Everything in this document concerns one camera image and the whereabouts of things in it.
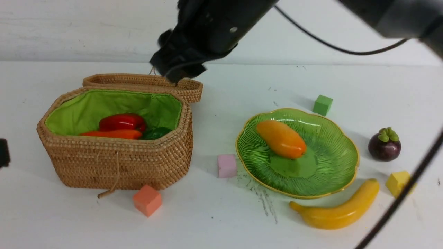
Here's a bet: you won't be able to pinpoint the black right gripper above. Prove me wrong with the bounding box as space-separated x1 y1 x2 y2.
149 29 239 84

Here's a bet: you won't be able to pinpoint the green chayote squash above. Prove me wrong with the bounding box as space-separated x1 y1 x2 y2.
140 127 172 140

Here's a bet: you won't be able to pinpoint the red bell pepper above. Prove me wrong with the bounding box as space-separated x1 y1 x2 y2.
99 113 147 132

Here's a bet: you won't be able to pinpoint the orange carrot with green leaves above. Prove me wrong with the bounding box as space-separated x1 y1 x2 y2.
79 129 143 140

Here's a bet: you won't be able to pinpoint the orange yellow mango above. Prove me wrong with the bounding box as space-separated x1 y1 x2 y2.
256 120 307 160

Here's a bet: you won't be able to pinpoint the purple mangosteen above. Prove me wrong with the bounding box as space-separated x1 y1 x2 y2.
368 127 401 162

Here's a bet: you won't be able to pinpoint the yellow banana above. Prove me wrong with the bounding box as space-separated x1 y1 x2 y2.
289 178 380 230

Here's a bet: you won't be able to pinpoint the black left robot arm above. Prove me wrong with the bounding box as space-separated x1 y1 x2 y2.
0 138 11 169

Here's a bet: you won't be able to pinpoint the woven wicker basket lid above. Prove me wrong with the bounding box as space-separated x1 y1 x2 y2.
82 73 204 103

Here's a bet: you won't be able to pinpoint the woven wicker basket green lining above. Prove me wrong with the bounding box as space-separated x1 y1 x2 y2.
37 87 193 192

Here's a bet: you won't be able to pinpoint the pink foam cube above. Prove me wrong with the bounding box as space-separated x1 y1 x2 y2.
217 154 237 178

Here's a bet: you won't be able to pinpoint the green foam cube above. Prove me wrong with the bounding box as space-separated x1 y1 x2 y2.
312 95 333 116

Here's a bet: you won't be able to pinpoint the orange foam cube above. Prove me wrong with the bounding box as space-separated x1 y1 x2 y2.
133 185 162 217

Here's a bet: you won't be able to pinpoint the green leaf-shaped glass plate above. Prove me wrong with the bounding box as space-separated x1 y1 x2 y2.
236 108 360 200

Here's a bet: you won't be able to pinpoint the yellow foam cube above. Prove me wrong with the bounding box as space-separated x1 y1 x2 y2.
385 171 411 198

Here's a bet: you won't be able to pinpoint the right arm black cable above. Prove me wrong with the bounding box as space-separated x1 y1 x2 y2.
273 5 443 249

